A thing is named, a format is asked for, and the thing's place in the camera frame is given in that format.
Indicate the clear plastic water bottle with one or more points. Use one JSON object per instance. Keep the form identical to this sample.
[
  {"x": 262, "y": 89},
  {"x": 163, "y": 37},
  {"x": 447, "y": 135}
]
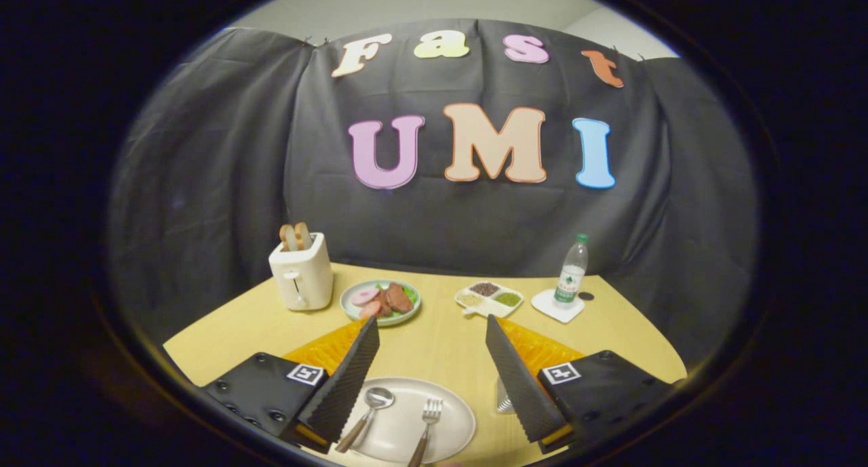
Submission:
[{"x": 571, "y": 277}]

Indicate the pale green plate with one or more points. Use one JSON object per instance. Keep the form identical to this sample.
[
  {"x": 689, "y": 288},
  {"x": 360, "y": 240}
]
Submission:
[{"x": 347, "y": 303}]

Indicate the toast slice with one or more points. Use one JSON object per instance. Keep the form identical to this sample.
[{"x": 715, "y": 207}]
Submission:
[
  {"x": 303, "y": 235},
  {"x": 289, "y": 238}
]

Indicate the brown meat slice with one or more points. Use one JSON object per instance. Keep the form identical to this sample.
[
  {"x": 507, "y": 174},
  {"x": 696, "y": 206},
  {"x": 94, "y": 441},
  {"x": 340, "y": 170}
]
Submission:
[{"x": 399, "y": 298}]

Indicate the white square coaster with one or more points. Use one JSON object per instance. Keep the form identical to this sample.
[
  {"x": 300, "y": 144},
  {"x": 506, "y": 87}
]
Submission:
[{"x": 553, "y": 310}]

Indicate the black backdrop cloth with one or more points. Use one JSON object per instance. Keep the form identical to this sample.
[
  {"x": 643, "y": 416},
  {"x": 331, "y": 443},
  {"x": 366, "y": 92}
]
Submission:
[{"x": 237, "y": 182}]

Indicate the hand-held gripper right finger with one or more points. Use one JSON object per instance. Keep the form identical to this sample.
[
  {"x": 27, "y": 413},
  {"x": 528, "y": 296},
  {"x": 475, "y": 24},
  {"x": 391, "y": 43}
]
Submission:
[{"x": 519, "y": 379}]

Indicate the white divided dish with grains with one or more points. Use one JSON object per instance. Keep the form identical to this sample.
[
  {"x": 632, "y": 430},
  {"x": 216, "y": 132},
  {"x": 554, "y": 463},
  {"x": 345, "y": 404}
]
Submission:
[{"x": 489, "y": 299}]

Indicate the pink ham slice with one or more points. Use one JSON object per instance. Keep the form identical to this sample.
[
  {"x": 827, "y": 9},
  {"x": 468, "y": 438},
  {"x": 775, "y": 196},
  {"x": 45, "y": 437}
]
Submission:
[{"x": 364, "y": 296}]

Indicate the red sausage slice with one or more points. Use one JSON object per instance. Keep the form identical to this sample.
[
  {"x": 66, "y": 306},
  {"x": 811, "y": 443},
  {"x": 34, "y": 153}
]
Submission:
[{"x": 370, "y": 310}]

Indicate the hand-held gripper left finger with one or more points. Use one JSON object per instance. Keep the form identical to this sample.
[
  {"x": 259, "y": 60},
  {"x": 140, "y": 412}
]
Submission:
[{"x": 342, "y": 379}]

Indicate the white toaster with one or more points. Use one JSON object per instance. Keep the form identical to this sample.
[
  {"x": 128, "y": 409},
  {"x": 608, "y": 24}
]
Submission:
[{"x": 302, "y": 277}]

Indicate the green lettuce leaf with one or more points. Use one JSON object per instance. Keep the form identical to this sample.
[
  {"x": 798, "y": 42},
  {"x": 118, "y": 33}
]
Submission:
[{"x": 411, "y": 293}]

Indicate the beige round plate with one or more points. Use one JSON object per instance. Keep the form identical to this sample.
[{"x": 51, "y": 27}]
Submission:
[{"x": 397, "y": 430}]

